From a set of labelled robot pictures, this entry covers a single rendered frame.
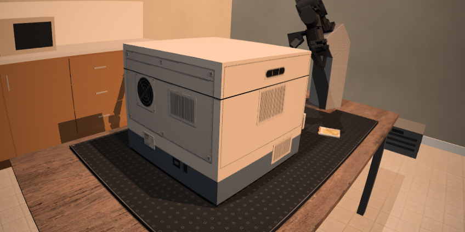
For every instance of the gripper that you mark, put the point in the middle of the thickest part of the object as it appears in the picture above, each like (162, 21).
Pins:
(321, 48)

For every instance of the beige benchtop instrument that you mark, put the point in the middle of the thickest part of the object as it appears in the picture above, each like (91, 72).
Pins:
(215, 113)

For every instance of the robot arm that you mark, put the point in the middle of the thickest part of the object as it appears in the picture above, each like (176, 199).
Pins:
(312, 14)

